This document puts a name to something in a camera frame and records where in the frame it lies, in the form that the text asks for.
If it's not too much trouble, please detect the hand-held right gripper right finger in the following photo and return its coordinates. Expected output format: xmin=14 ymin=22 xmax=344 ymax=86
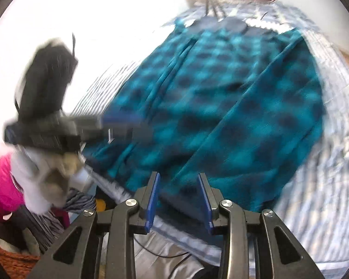
xmin=198 ymin=173 xmax=323 ymax=279

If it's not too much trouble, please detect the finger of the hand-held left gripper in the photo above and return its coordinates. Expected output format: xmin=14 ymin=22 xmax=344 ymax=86
xmin=100 ymin=114 xmax=146 ymax=124
xmin=105 ymin=123 xmax=152 ymax=144

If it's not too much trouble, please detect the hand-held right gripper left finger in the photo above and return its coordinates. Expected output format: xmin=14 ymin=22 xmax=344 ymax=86
xmin=30 ymin=171 xmax=161 ymax=279

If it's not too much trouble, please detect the teal plaid fleece jacket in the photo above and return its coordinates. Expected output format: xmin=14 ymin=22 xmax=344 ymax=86
xmin=83 ymin=16 xmax=326 ymax=221

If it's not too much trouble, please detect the grey striped cloth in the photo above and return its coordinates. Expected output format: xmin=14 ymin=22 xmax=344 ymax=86
xmin=26 ymin=189 xmax=98 ymax=253

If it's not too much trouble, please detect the pink garment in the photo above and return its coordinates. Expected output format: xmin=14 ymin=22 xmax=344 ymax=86
xmin=0 ymin=154 xmax=25 ymax=220

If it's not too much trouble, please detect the grey striped quilted blanket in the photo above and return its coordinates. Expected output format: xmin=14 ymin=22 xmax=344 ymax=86
xmin=71 ymin=0 xmax=349 ymax=276

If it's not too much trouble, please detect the black tripod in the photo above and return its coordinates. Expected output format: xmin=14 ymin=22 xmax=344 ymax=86
xmin=204 ymin=0 xmax=226 ymax=21

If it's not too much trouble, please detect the orange knitted cloth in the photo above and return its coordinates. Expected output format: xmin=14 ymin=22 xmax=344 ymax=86
xmin=0 ymin=247 xmax=41 ymax=279

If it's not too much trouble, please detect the blue checked bedsheet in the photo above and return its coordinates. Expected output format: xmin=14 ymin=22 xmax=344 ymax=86
xmin=174 ymin=0 xmax=317 ymax=32

